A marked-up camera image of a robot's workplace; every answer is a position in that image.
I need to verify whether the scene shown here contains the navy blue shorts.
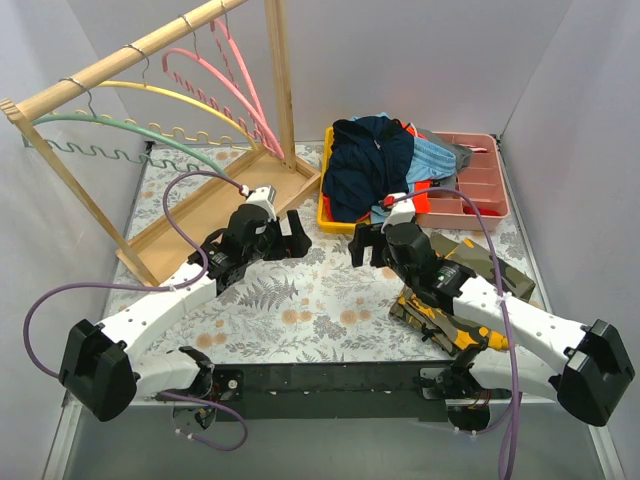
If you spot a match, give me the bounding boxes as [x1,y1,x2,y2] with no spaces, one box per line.
[321,116,416,223]

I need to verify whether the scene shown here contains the green wavy hanger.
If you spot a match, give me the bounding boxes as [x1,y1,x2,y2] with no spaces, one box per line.
[32,113,227,177]

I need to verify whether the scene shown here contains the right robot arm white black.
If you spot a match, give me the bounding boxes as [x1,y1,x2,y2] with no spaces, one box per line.
[349,222,635,427]

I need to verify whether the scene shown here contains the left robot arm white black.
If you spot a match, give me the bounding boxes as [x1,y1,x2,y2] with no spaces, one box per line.
[59,203,312,421]

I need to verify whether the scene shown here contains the orange shorts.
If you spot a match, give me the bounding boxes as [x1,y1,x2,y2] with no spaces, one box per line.
[319,119,433,224]

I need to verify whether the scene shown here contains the camouflage shorts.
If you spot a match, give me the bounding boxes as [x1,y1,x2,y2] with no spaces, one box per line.
[389,233,536,357]

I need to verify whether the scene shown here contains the light blue shorts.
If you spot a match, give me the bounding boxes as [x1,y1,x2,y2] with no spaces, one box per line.
[334,114,456,198]

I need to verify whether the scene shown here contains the pink wavy hanger front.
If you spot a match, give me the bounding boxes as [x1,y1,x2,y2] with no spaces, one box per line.
[162,48,263,144]

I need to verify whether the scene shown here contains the pink wavy hanger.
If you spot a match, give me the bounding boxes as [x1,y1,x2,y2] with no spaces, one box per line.
[210,19,283,159]
[162,48,263,144]

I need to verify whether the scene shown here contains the yellow wavy hanger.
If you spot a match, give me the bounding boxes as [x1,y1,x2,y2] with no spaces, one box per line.
[74,79,261,153]

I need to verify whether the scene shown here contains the pink wavy hanger rear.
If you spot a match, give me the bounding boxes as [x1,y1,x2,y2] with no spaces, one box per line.
[210,19,283,159]

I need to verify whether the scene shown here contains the yellow plastic bin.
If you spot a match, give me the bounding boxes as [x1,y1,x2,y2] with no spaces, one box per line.
[316,126,412,235]

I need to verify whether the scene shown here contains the red cloth in tray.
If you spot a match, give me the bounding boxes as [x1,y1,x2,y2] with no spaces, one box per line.
[462,204,502,217]

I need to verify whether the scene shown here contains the pink divided tray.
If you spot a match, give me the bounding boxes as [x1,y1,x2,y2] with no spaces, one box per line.
[417,132,510,232]

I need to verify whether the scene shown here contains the wooden clothes rack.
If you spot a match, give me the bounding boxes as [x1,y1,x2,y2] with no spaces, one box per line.
[0,0,323,288]

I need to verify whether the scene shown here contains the grey garment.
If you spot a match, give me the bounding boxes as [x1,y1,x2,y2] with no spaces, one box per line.
[406,129,472,190]

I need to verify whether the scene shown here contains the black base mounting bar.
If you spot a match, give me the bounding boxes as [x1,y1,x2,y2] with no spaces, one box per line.
[154,360,509,424]

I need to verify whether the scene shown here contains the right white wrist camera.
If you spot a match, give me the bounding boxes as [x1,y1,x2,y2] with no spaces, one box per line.
[381,193,416,232]

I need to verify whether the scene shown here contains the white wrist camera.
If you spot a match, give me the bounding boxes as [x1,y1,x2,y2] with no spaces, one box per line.
[246,185,277,221]
[381,193,416,232]

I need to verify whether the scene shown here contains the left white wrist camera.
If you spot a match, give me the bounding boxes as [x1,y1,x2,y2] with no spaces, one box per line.
[246,185,277,221]

